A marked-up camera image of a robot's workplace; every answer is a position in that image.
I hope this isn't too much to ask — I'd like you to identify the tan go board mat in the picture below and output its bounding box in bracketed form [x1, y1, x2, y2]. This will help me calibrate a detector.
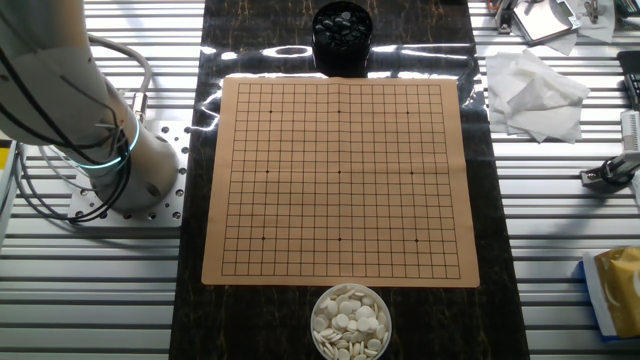
[201, 76, 481, 289]

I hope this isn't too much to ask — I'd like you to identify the black bowl of black stones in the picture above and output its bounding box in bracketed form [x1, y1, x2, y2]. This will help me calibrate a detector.
[311, 0, 374, 79]

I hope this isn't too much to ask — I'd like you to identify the white bowl of white stones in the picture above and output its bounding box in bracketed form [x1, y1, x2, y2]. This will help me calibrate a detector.
[309, 283, 393, 360]

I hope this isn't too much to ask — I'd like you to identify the black marble pattern mat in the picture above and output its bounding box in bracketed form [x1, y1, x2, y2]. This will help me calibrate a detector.
[168, 0, 531, 360]

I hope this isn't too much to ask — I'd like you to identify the pile of white tissues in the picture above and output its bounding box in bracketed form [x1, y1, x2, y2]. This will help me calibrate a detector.
[484, 48, 591, 145]

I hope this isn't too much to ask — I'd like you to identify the black and silver tool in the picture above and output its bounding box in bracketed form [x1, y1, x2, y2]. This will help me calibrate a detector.
[579, 109, 640, 195]

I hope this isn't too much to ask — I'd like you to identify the colourful block pattern cloth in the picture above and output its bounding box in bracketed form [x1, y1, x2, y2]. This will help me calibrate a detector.
[0, 138, 16, 174]

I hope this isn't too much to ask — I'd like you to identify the white tissue sheet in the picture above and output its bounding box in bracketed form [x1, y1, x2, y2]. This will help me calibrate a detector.
[544, 0, 617, 56]

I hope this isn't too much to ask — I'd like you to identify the yellow tissue pack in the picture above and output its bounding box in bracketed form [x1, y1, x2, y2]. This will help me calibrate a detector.
[582, 246, 640, 344]

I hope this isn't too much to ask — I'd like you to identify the black keyboard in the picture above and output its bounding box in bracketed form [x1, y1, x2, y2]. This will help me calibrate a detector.
[616, 49, 640, 112]

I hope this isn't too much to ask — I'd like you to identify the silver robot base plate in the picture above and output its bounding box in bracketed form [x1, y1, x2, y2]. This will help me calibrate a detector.
[67, 119, 191, 229]

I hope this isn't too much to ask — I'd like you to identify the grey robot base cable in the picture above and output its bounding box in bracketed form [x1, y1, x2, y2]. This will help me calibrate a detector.
[87, 34, 154, 125]

